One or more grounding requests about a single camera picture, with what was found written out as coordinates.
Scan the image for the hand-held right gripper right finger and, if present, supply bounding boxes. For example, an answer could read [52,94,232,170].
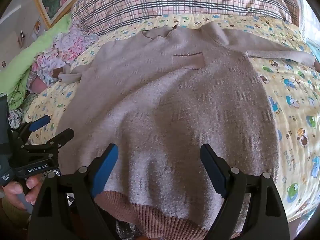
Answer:
[200,143,290,240]

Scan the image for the person's left hand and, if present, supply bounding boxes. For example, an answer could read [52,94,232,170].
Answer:
[4,174,43,211]

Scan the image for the pink plaid quilt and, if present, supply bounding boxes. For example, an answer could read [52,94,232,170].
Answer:
[71,0,300,37]

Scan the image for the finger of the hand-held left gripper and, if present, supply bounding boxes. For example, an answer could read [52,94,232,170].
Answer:
[32,128,75,153]
[15,115,51,143]

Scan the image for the light green blanket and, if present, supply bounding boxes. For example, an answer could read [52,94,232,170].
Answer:
[0,14,73,110]

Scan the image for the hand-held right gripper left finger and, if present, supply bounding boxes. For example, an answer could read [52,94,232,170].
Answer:
[27,143,119,240]

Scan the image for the yellow bear-print bed sheet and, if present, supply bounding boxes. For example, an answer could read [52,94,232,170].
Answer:
[21,12,320,230]

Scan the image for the pink floral cloth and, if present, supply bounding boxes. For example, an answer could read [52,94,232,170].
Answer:
[26,20,99,93]

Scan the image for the beige knit sweater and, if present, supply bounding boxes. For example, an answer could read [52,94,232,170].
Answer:
[54,21,319,240]

